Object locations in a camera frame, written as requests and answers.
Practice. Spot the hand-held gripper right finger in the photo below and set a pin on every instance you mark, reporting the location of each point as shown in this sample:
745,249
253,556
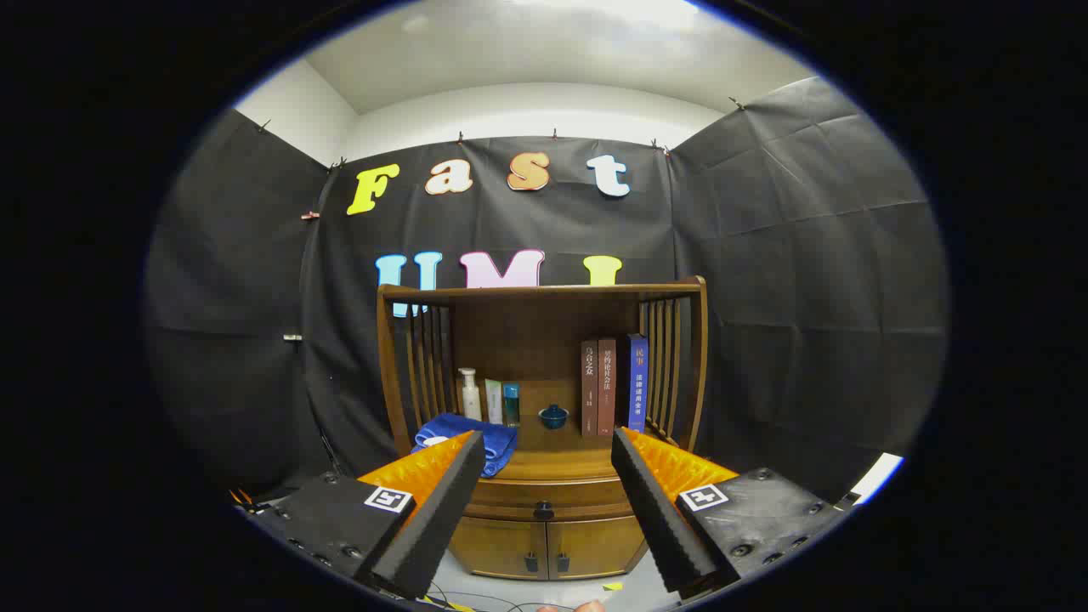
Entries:
659,527

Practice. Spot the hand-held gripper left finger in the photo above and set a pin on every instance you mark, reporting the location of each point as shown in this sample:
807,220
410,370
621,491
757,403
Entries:
433,527

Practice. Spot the wooden drawer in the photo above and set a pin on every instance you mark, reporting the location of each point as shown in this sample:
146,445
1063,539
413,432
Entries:
510,497

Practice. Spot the wooden cabinet door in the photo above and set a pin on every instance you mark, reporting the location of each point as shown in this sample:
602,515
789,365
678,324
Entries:
501,548
595,544

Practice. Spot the wooden countertop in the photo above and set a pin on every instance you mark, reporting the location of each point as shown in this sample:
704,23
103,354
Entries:
561,463

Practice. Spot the wooden cabinet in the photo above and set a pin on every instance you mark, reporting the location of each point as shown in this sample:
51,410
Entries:
527,340

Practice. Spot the blue towel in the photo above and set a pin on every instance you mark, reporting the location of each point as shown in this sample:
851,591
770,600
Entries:
497,442

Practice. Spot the white pump bottle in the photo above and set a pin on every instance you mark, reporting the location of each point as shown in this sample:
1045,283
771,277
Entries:
470,404

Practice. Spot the green white tube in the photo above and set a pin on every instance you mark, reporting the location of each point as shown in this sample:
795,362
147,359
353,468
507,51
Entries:
494,404

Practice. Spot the blue-capped clear bottle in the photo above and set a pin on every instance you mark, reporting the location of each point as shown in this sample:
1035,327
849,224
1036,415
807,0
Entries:
511,408

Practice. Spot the light brown book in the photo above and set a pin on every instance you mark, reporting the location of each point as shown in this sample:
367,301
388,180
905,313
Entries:
607,391

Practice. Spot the blue book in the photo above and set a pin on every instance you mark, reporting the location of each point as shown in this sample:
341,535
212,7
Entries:
637,382

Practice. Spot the dark blue lidded teacup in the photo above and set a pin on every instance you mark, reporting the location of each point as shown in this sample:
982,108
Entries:
553,418

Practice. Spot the dark brown book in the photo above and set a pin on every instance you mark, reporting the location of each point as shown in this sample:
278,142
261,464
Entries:
589,391

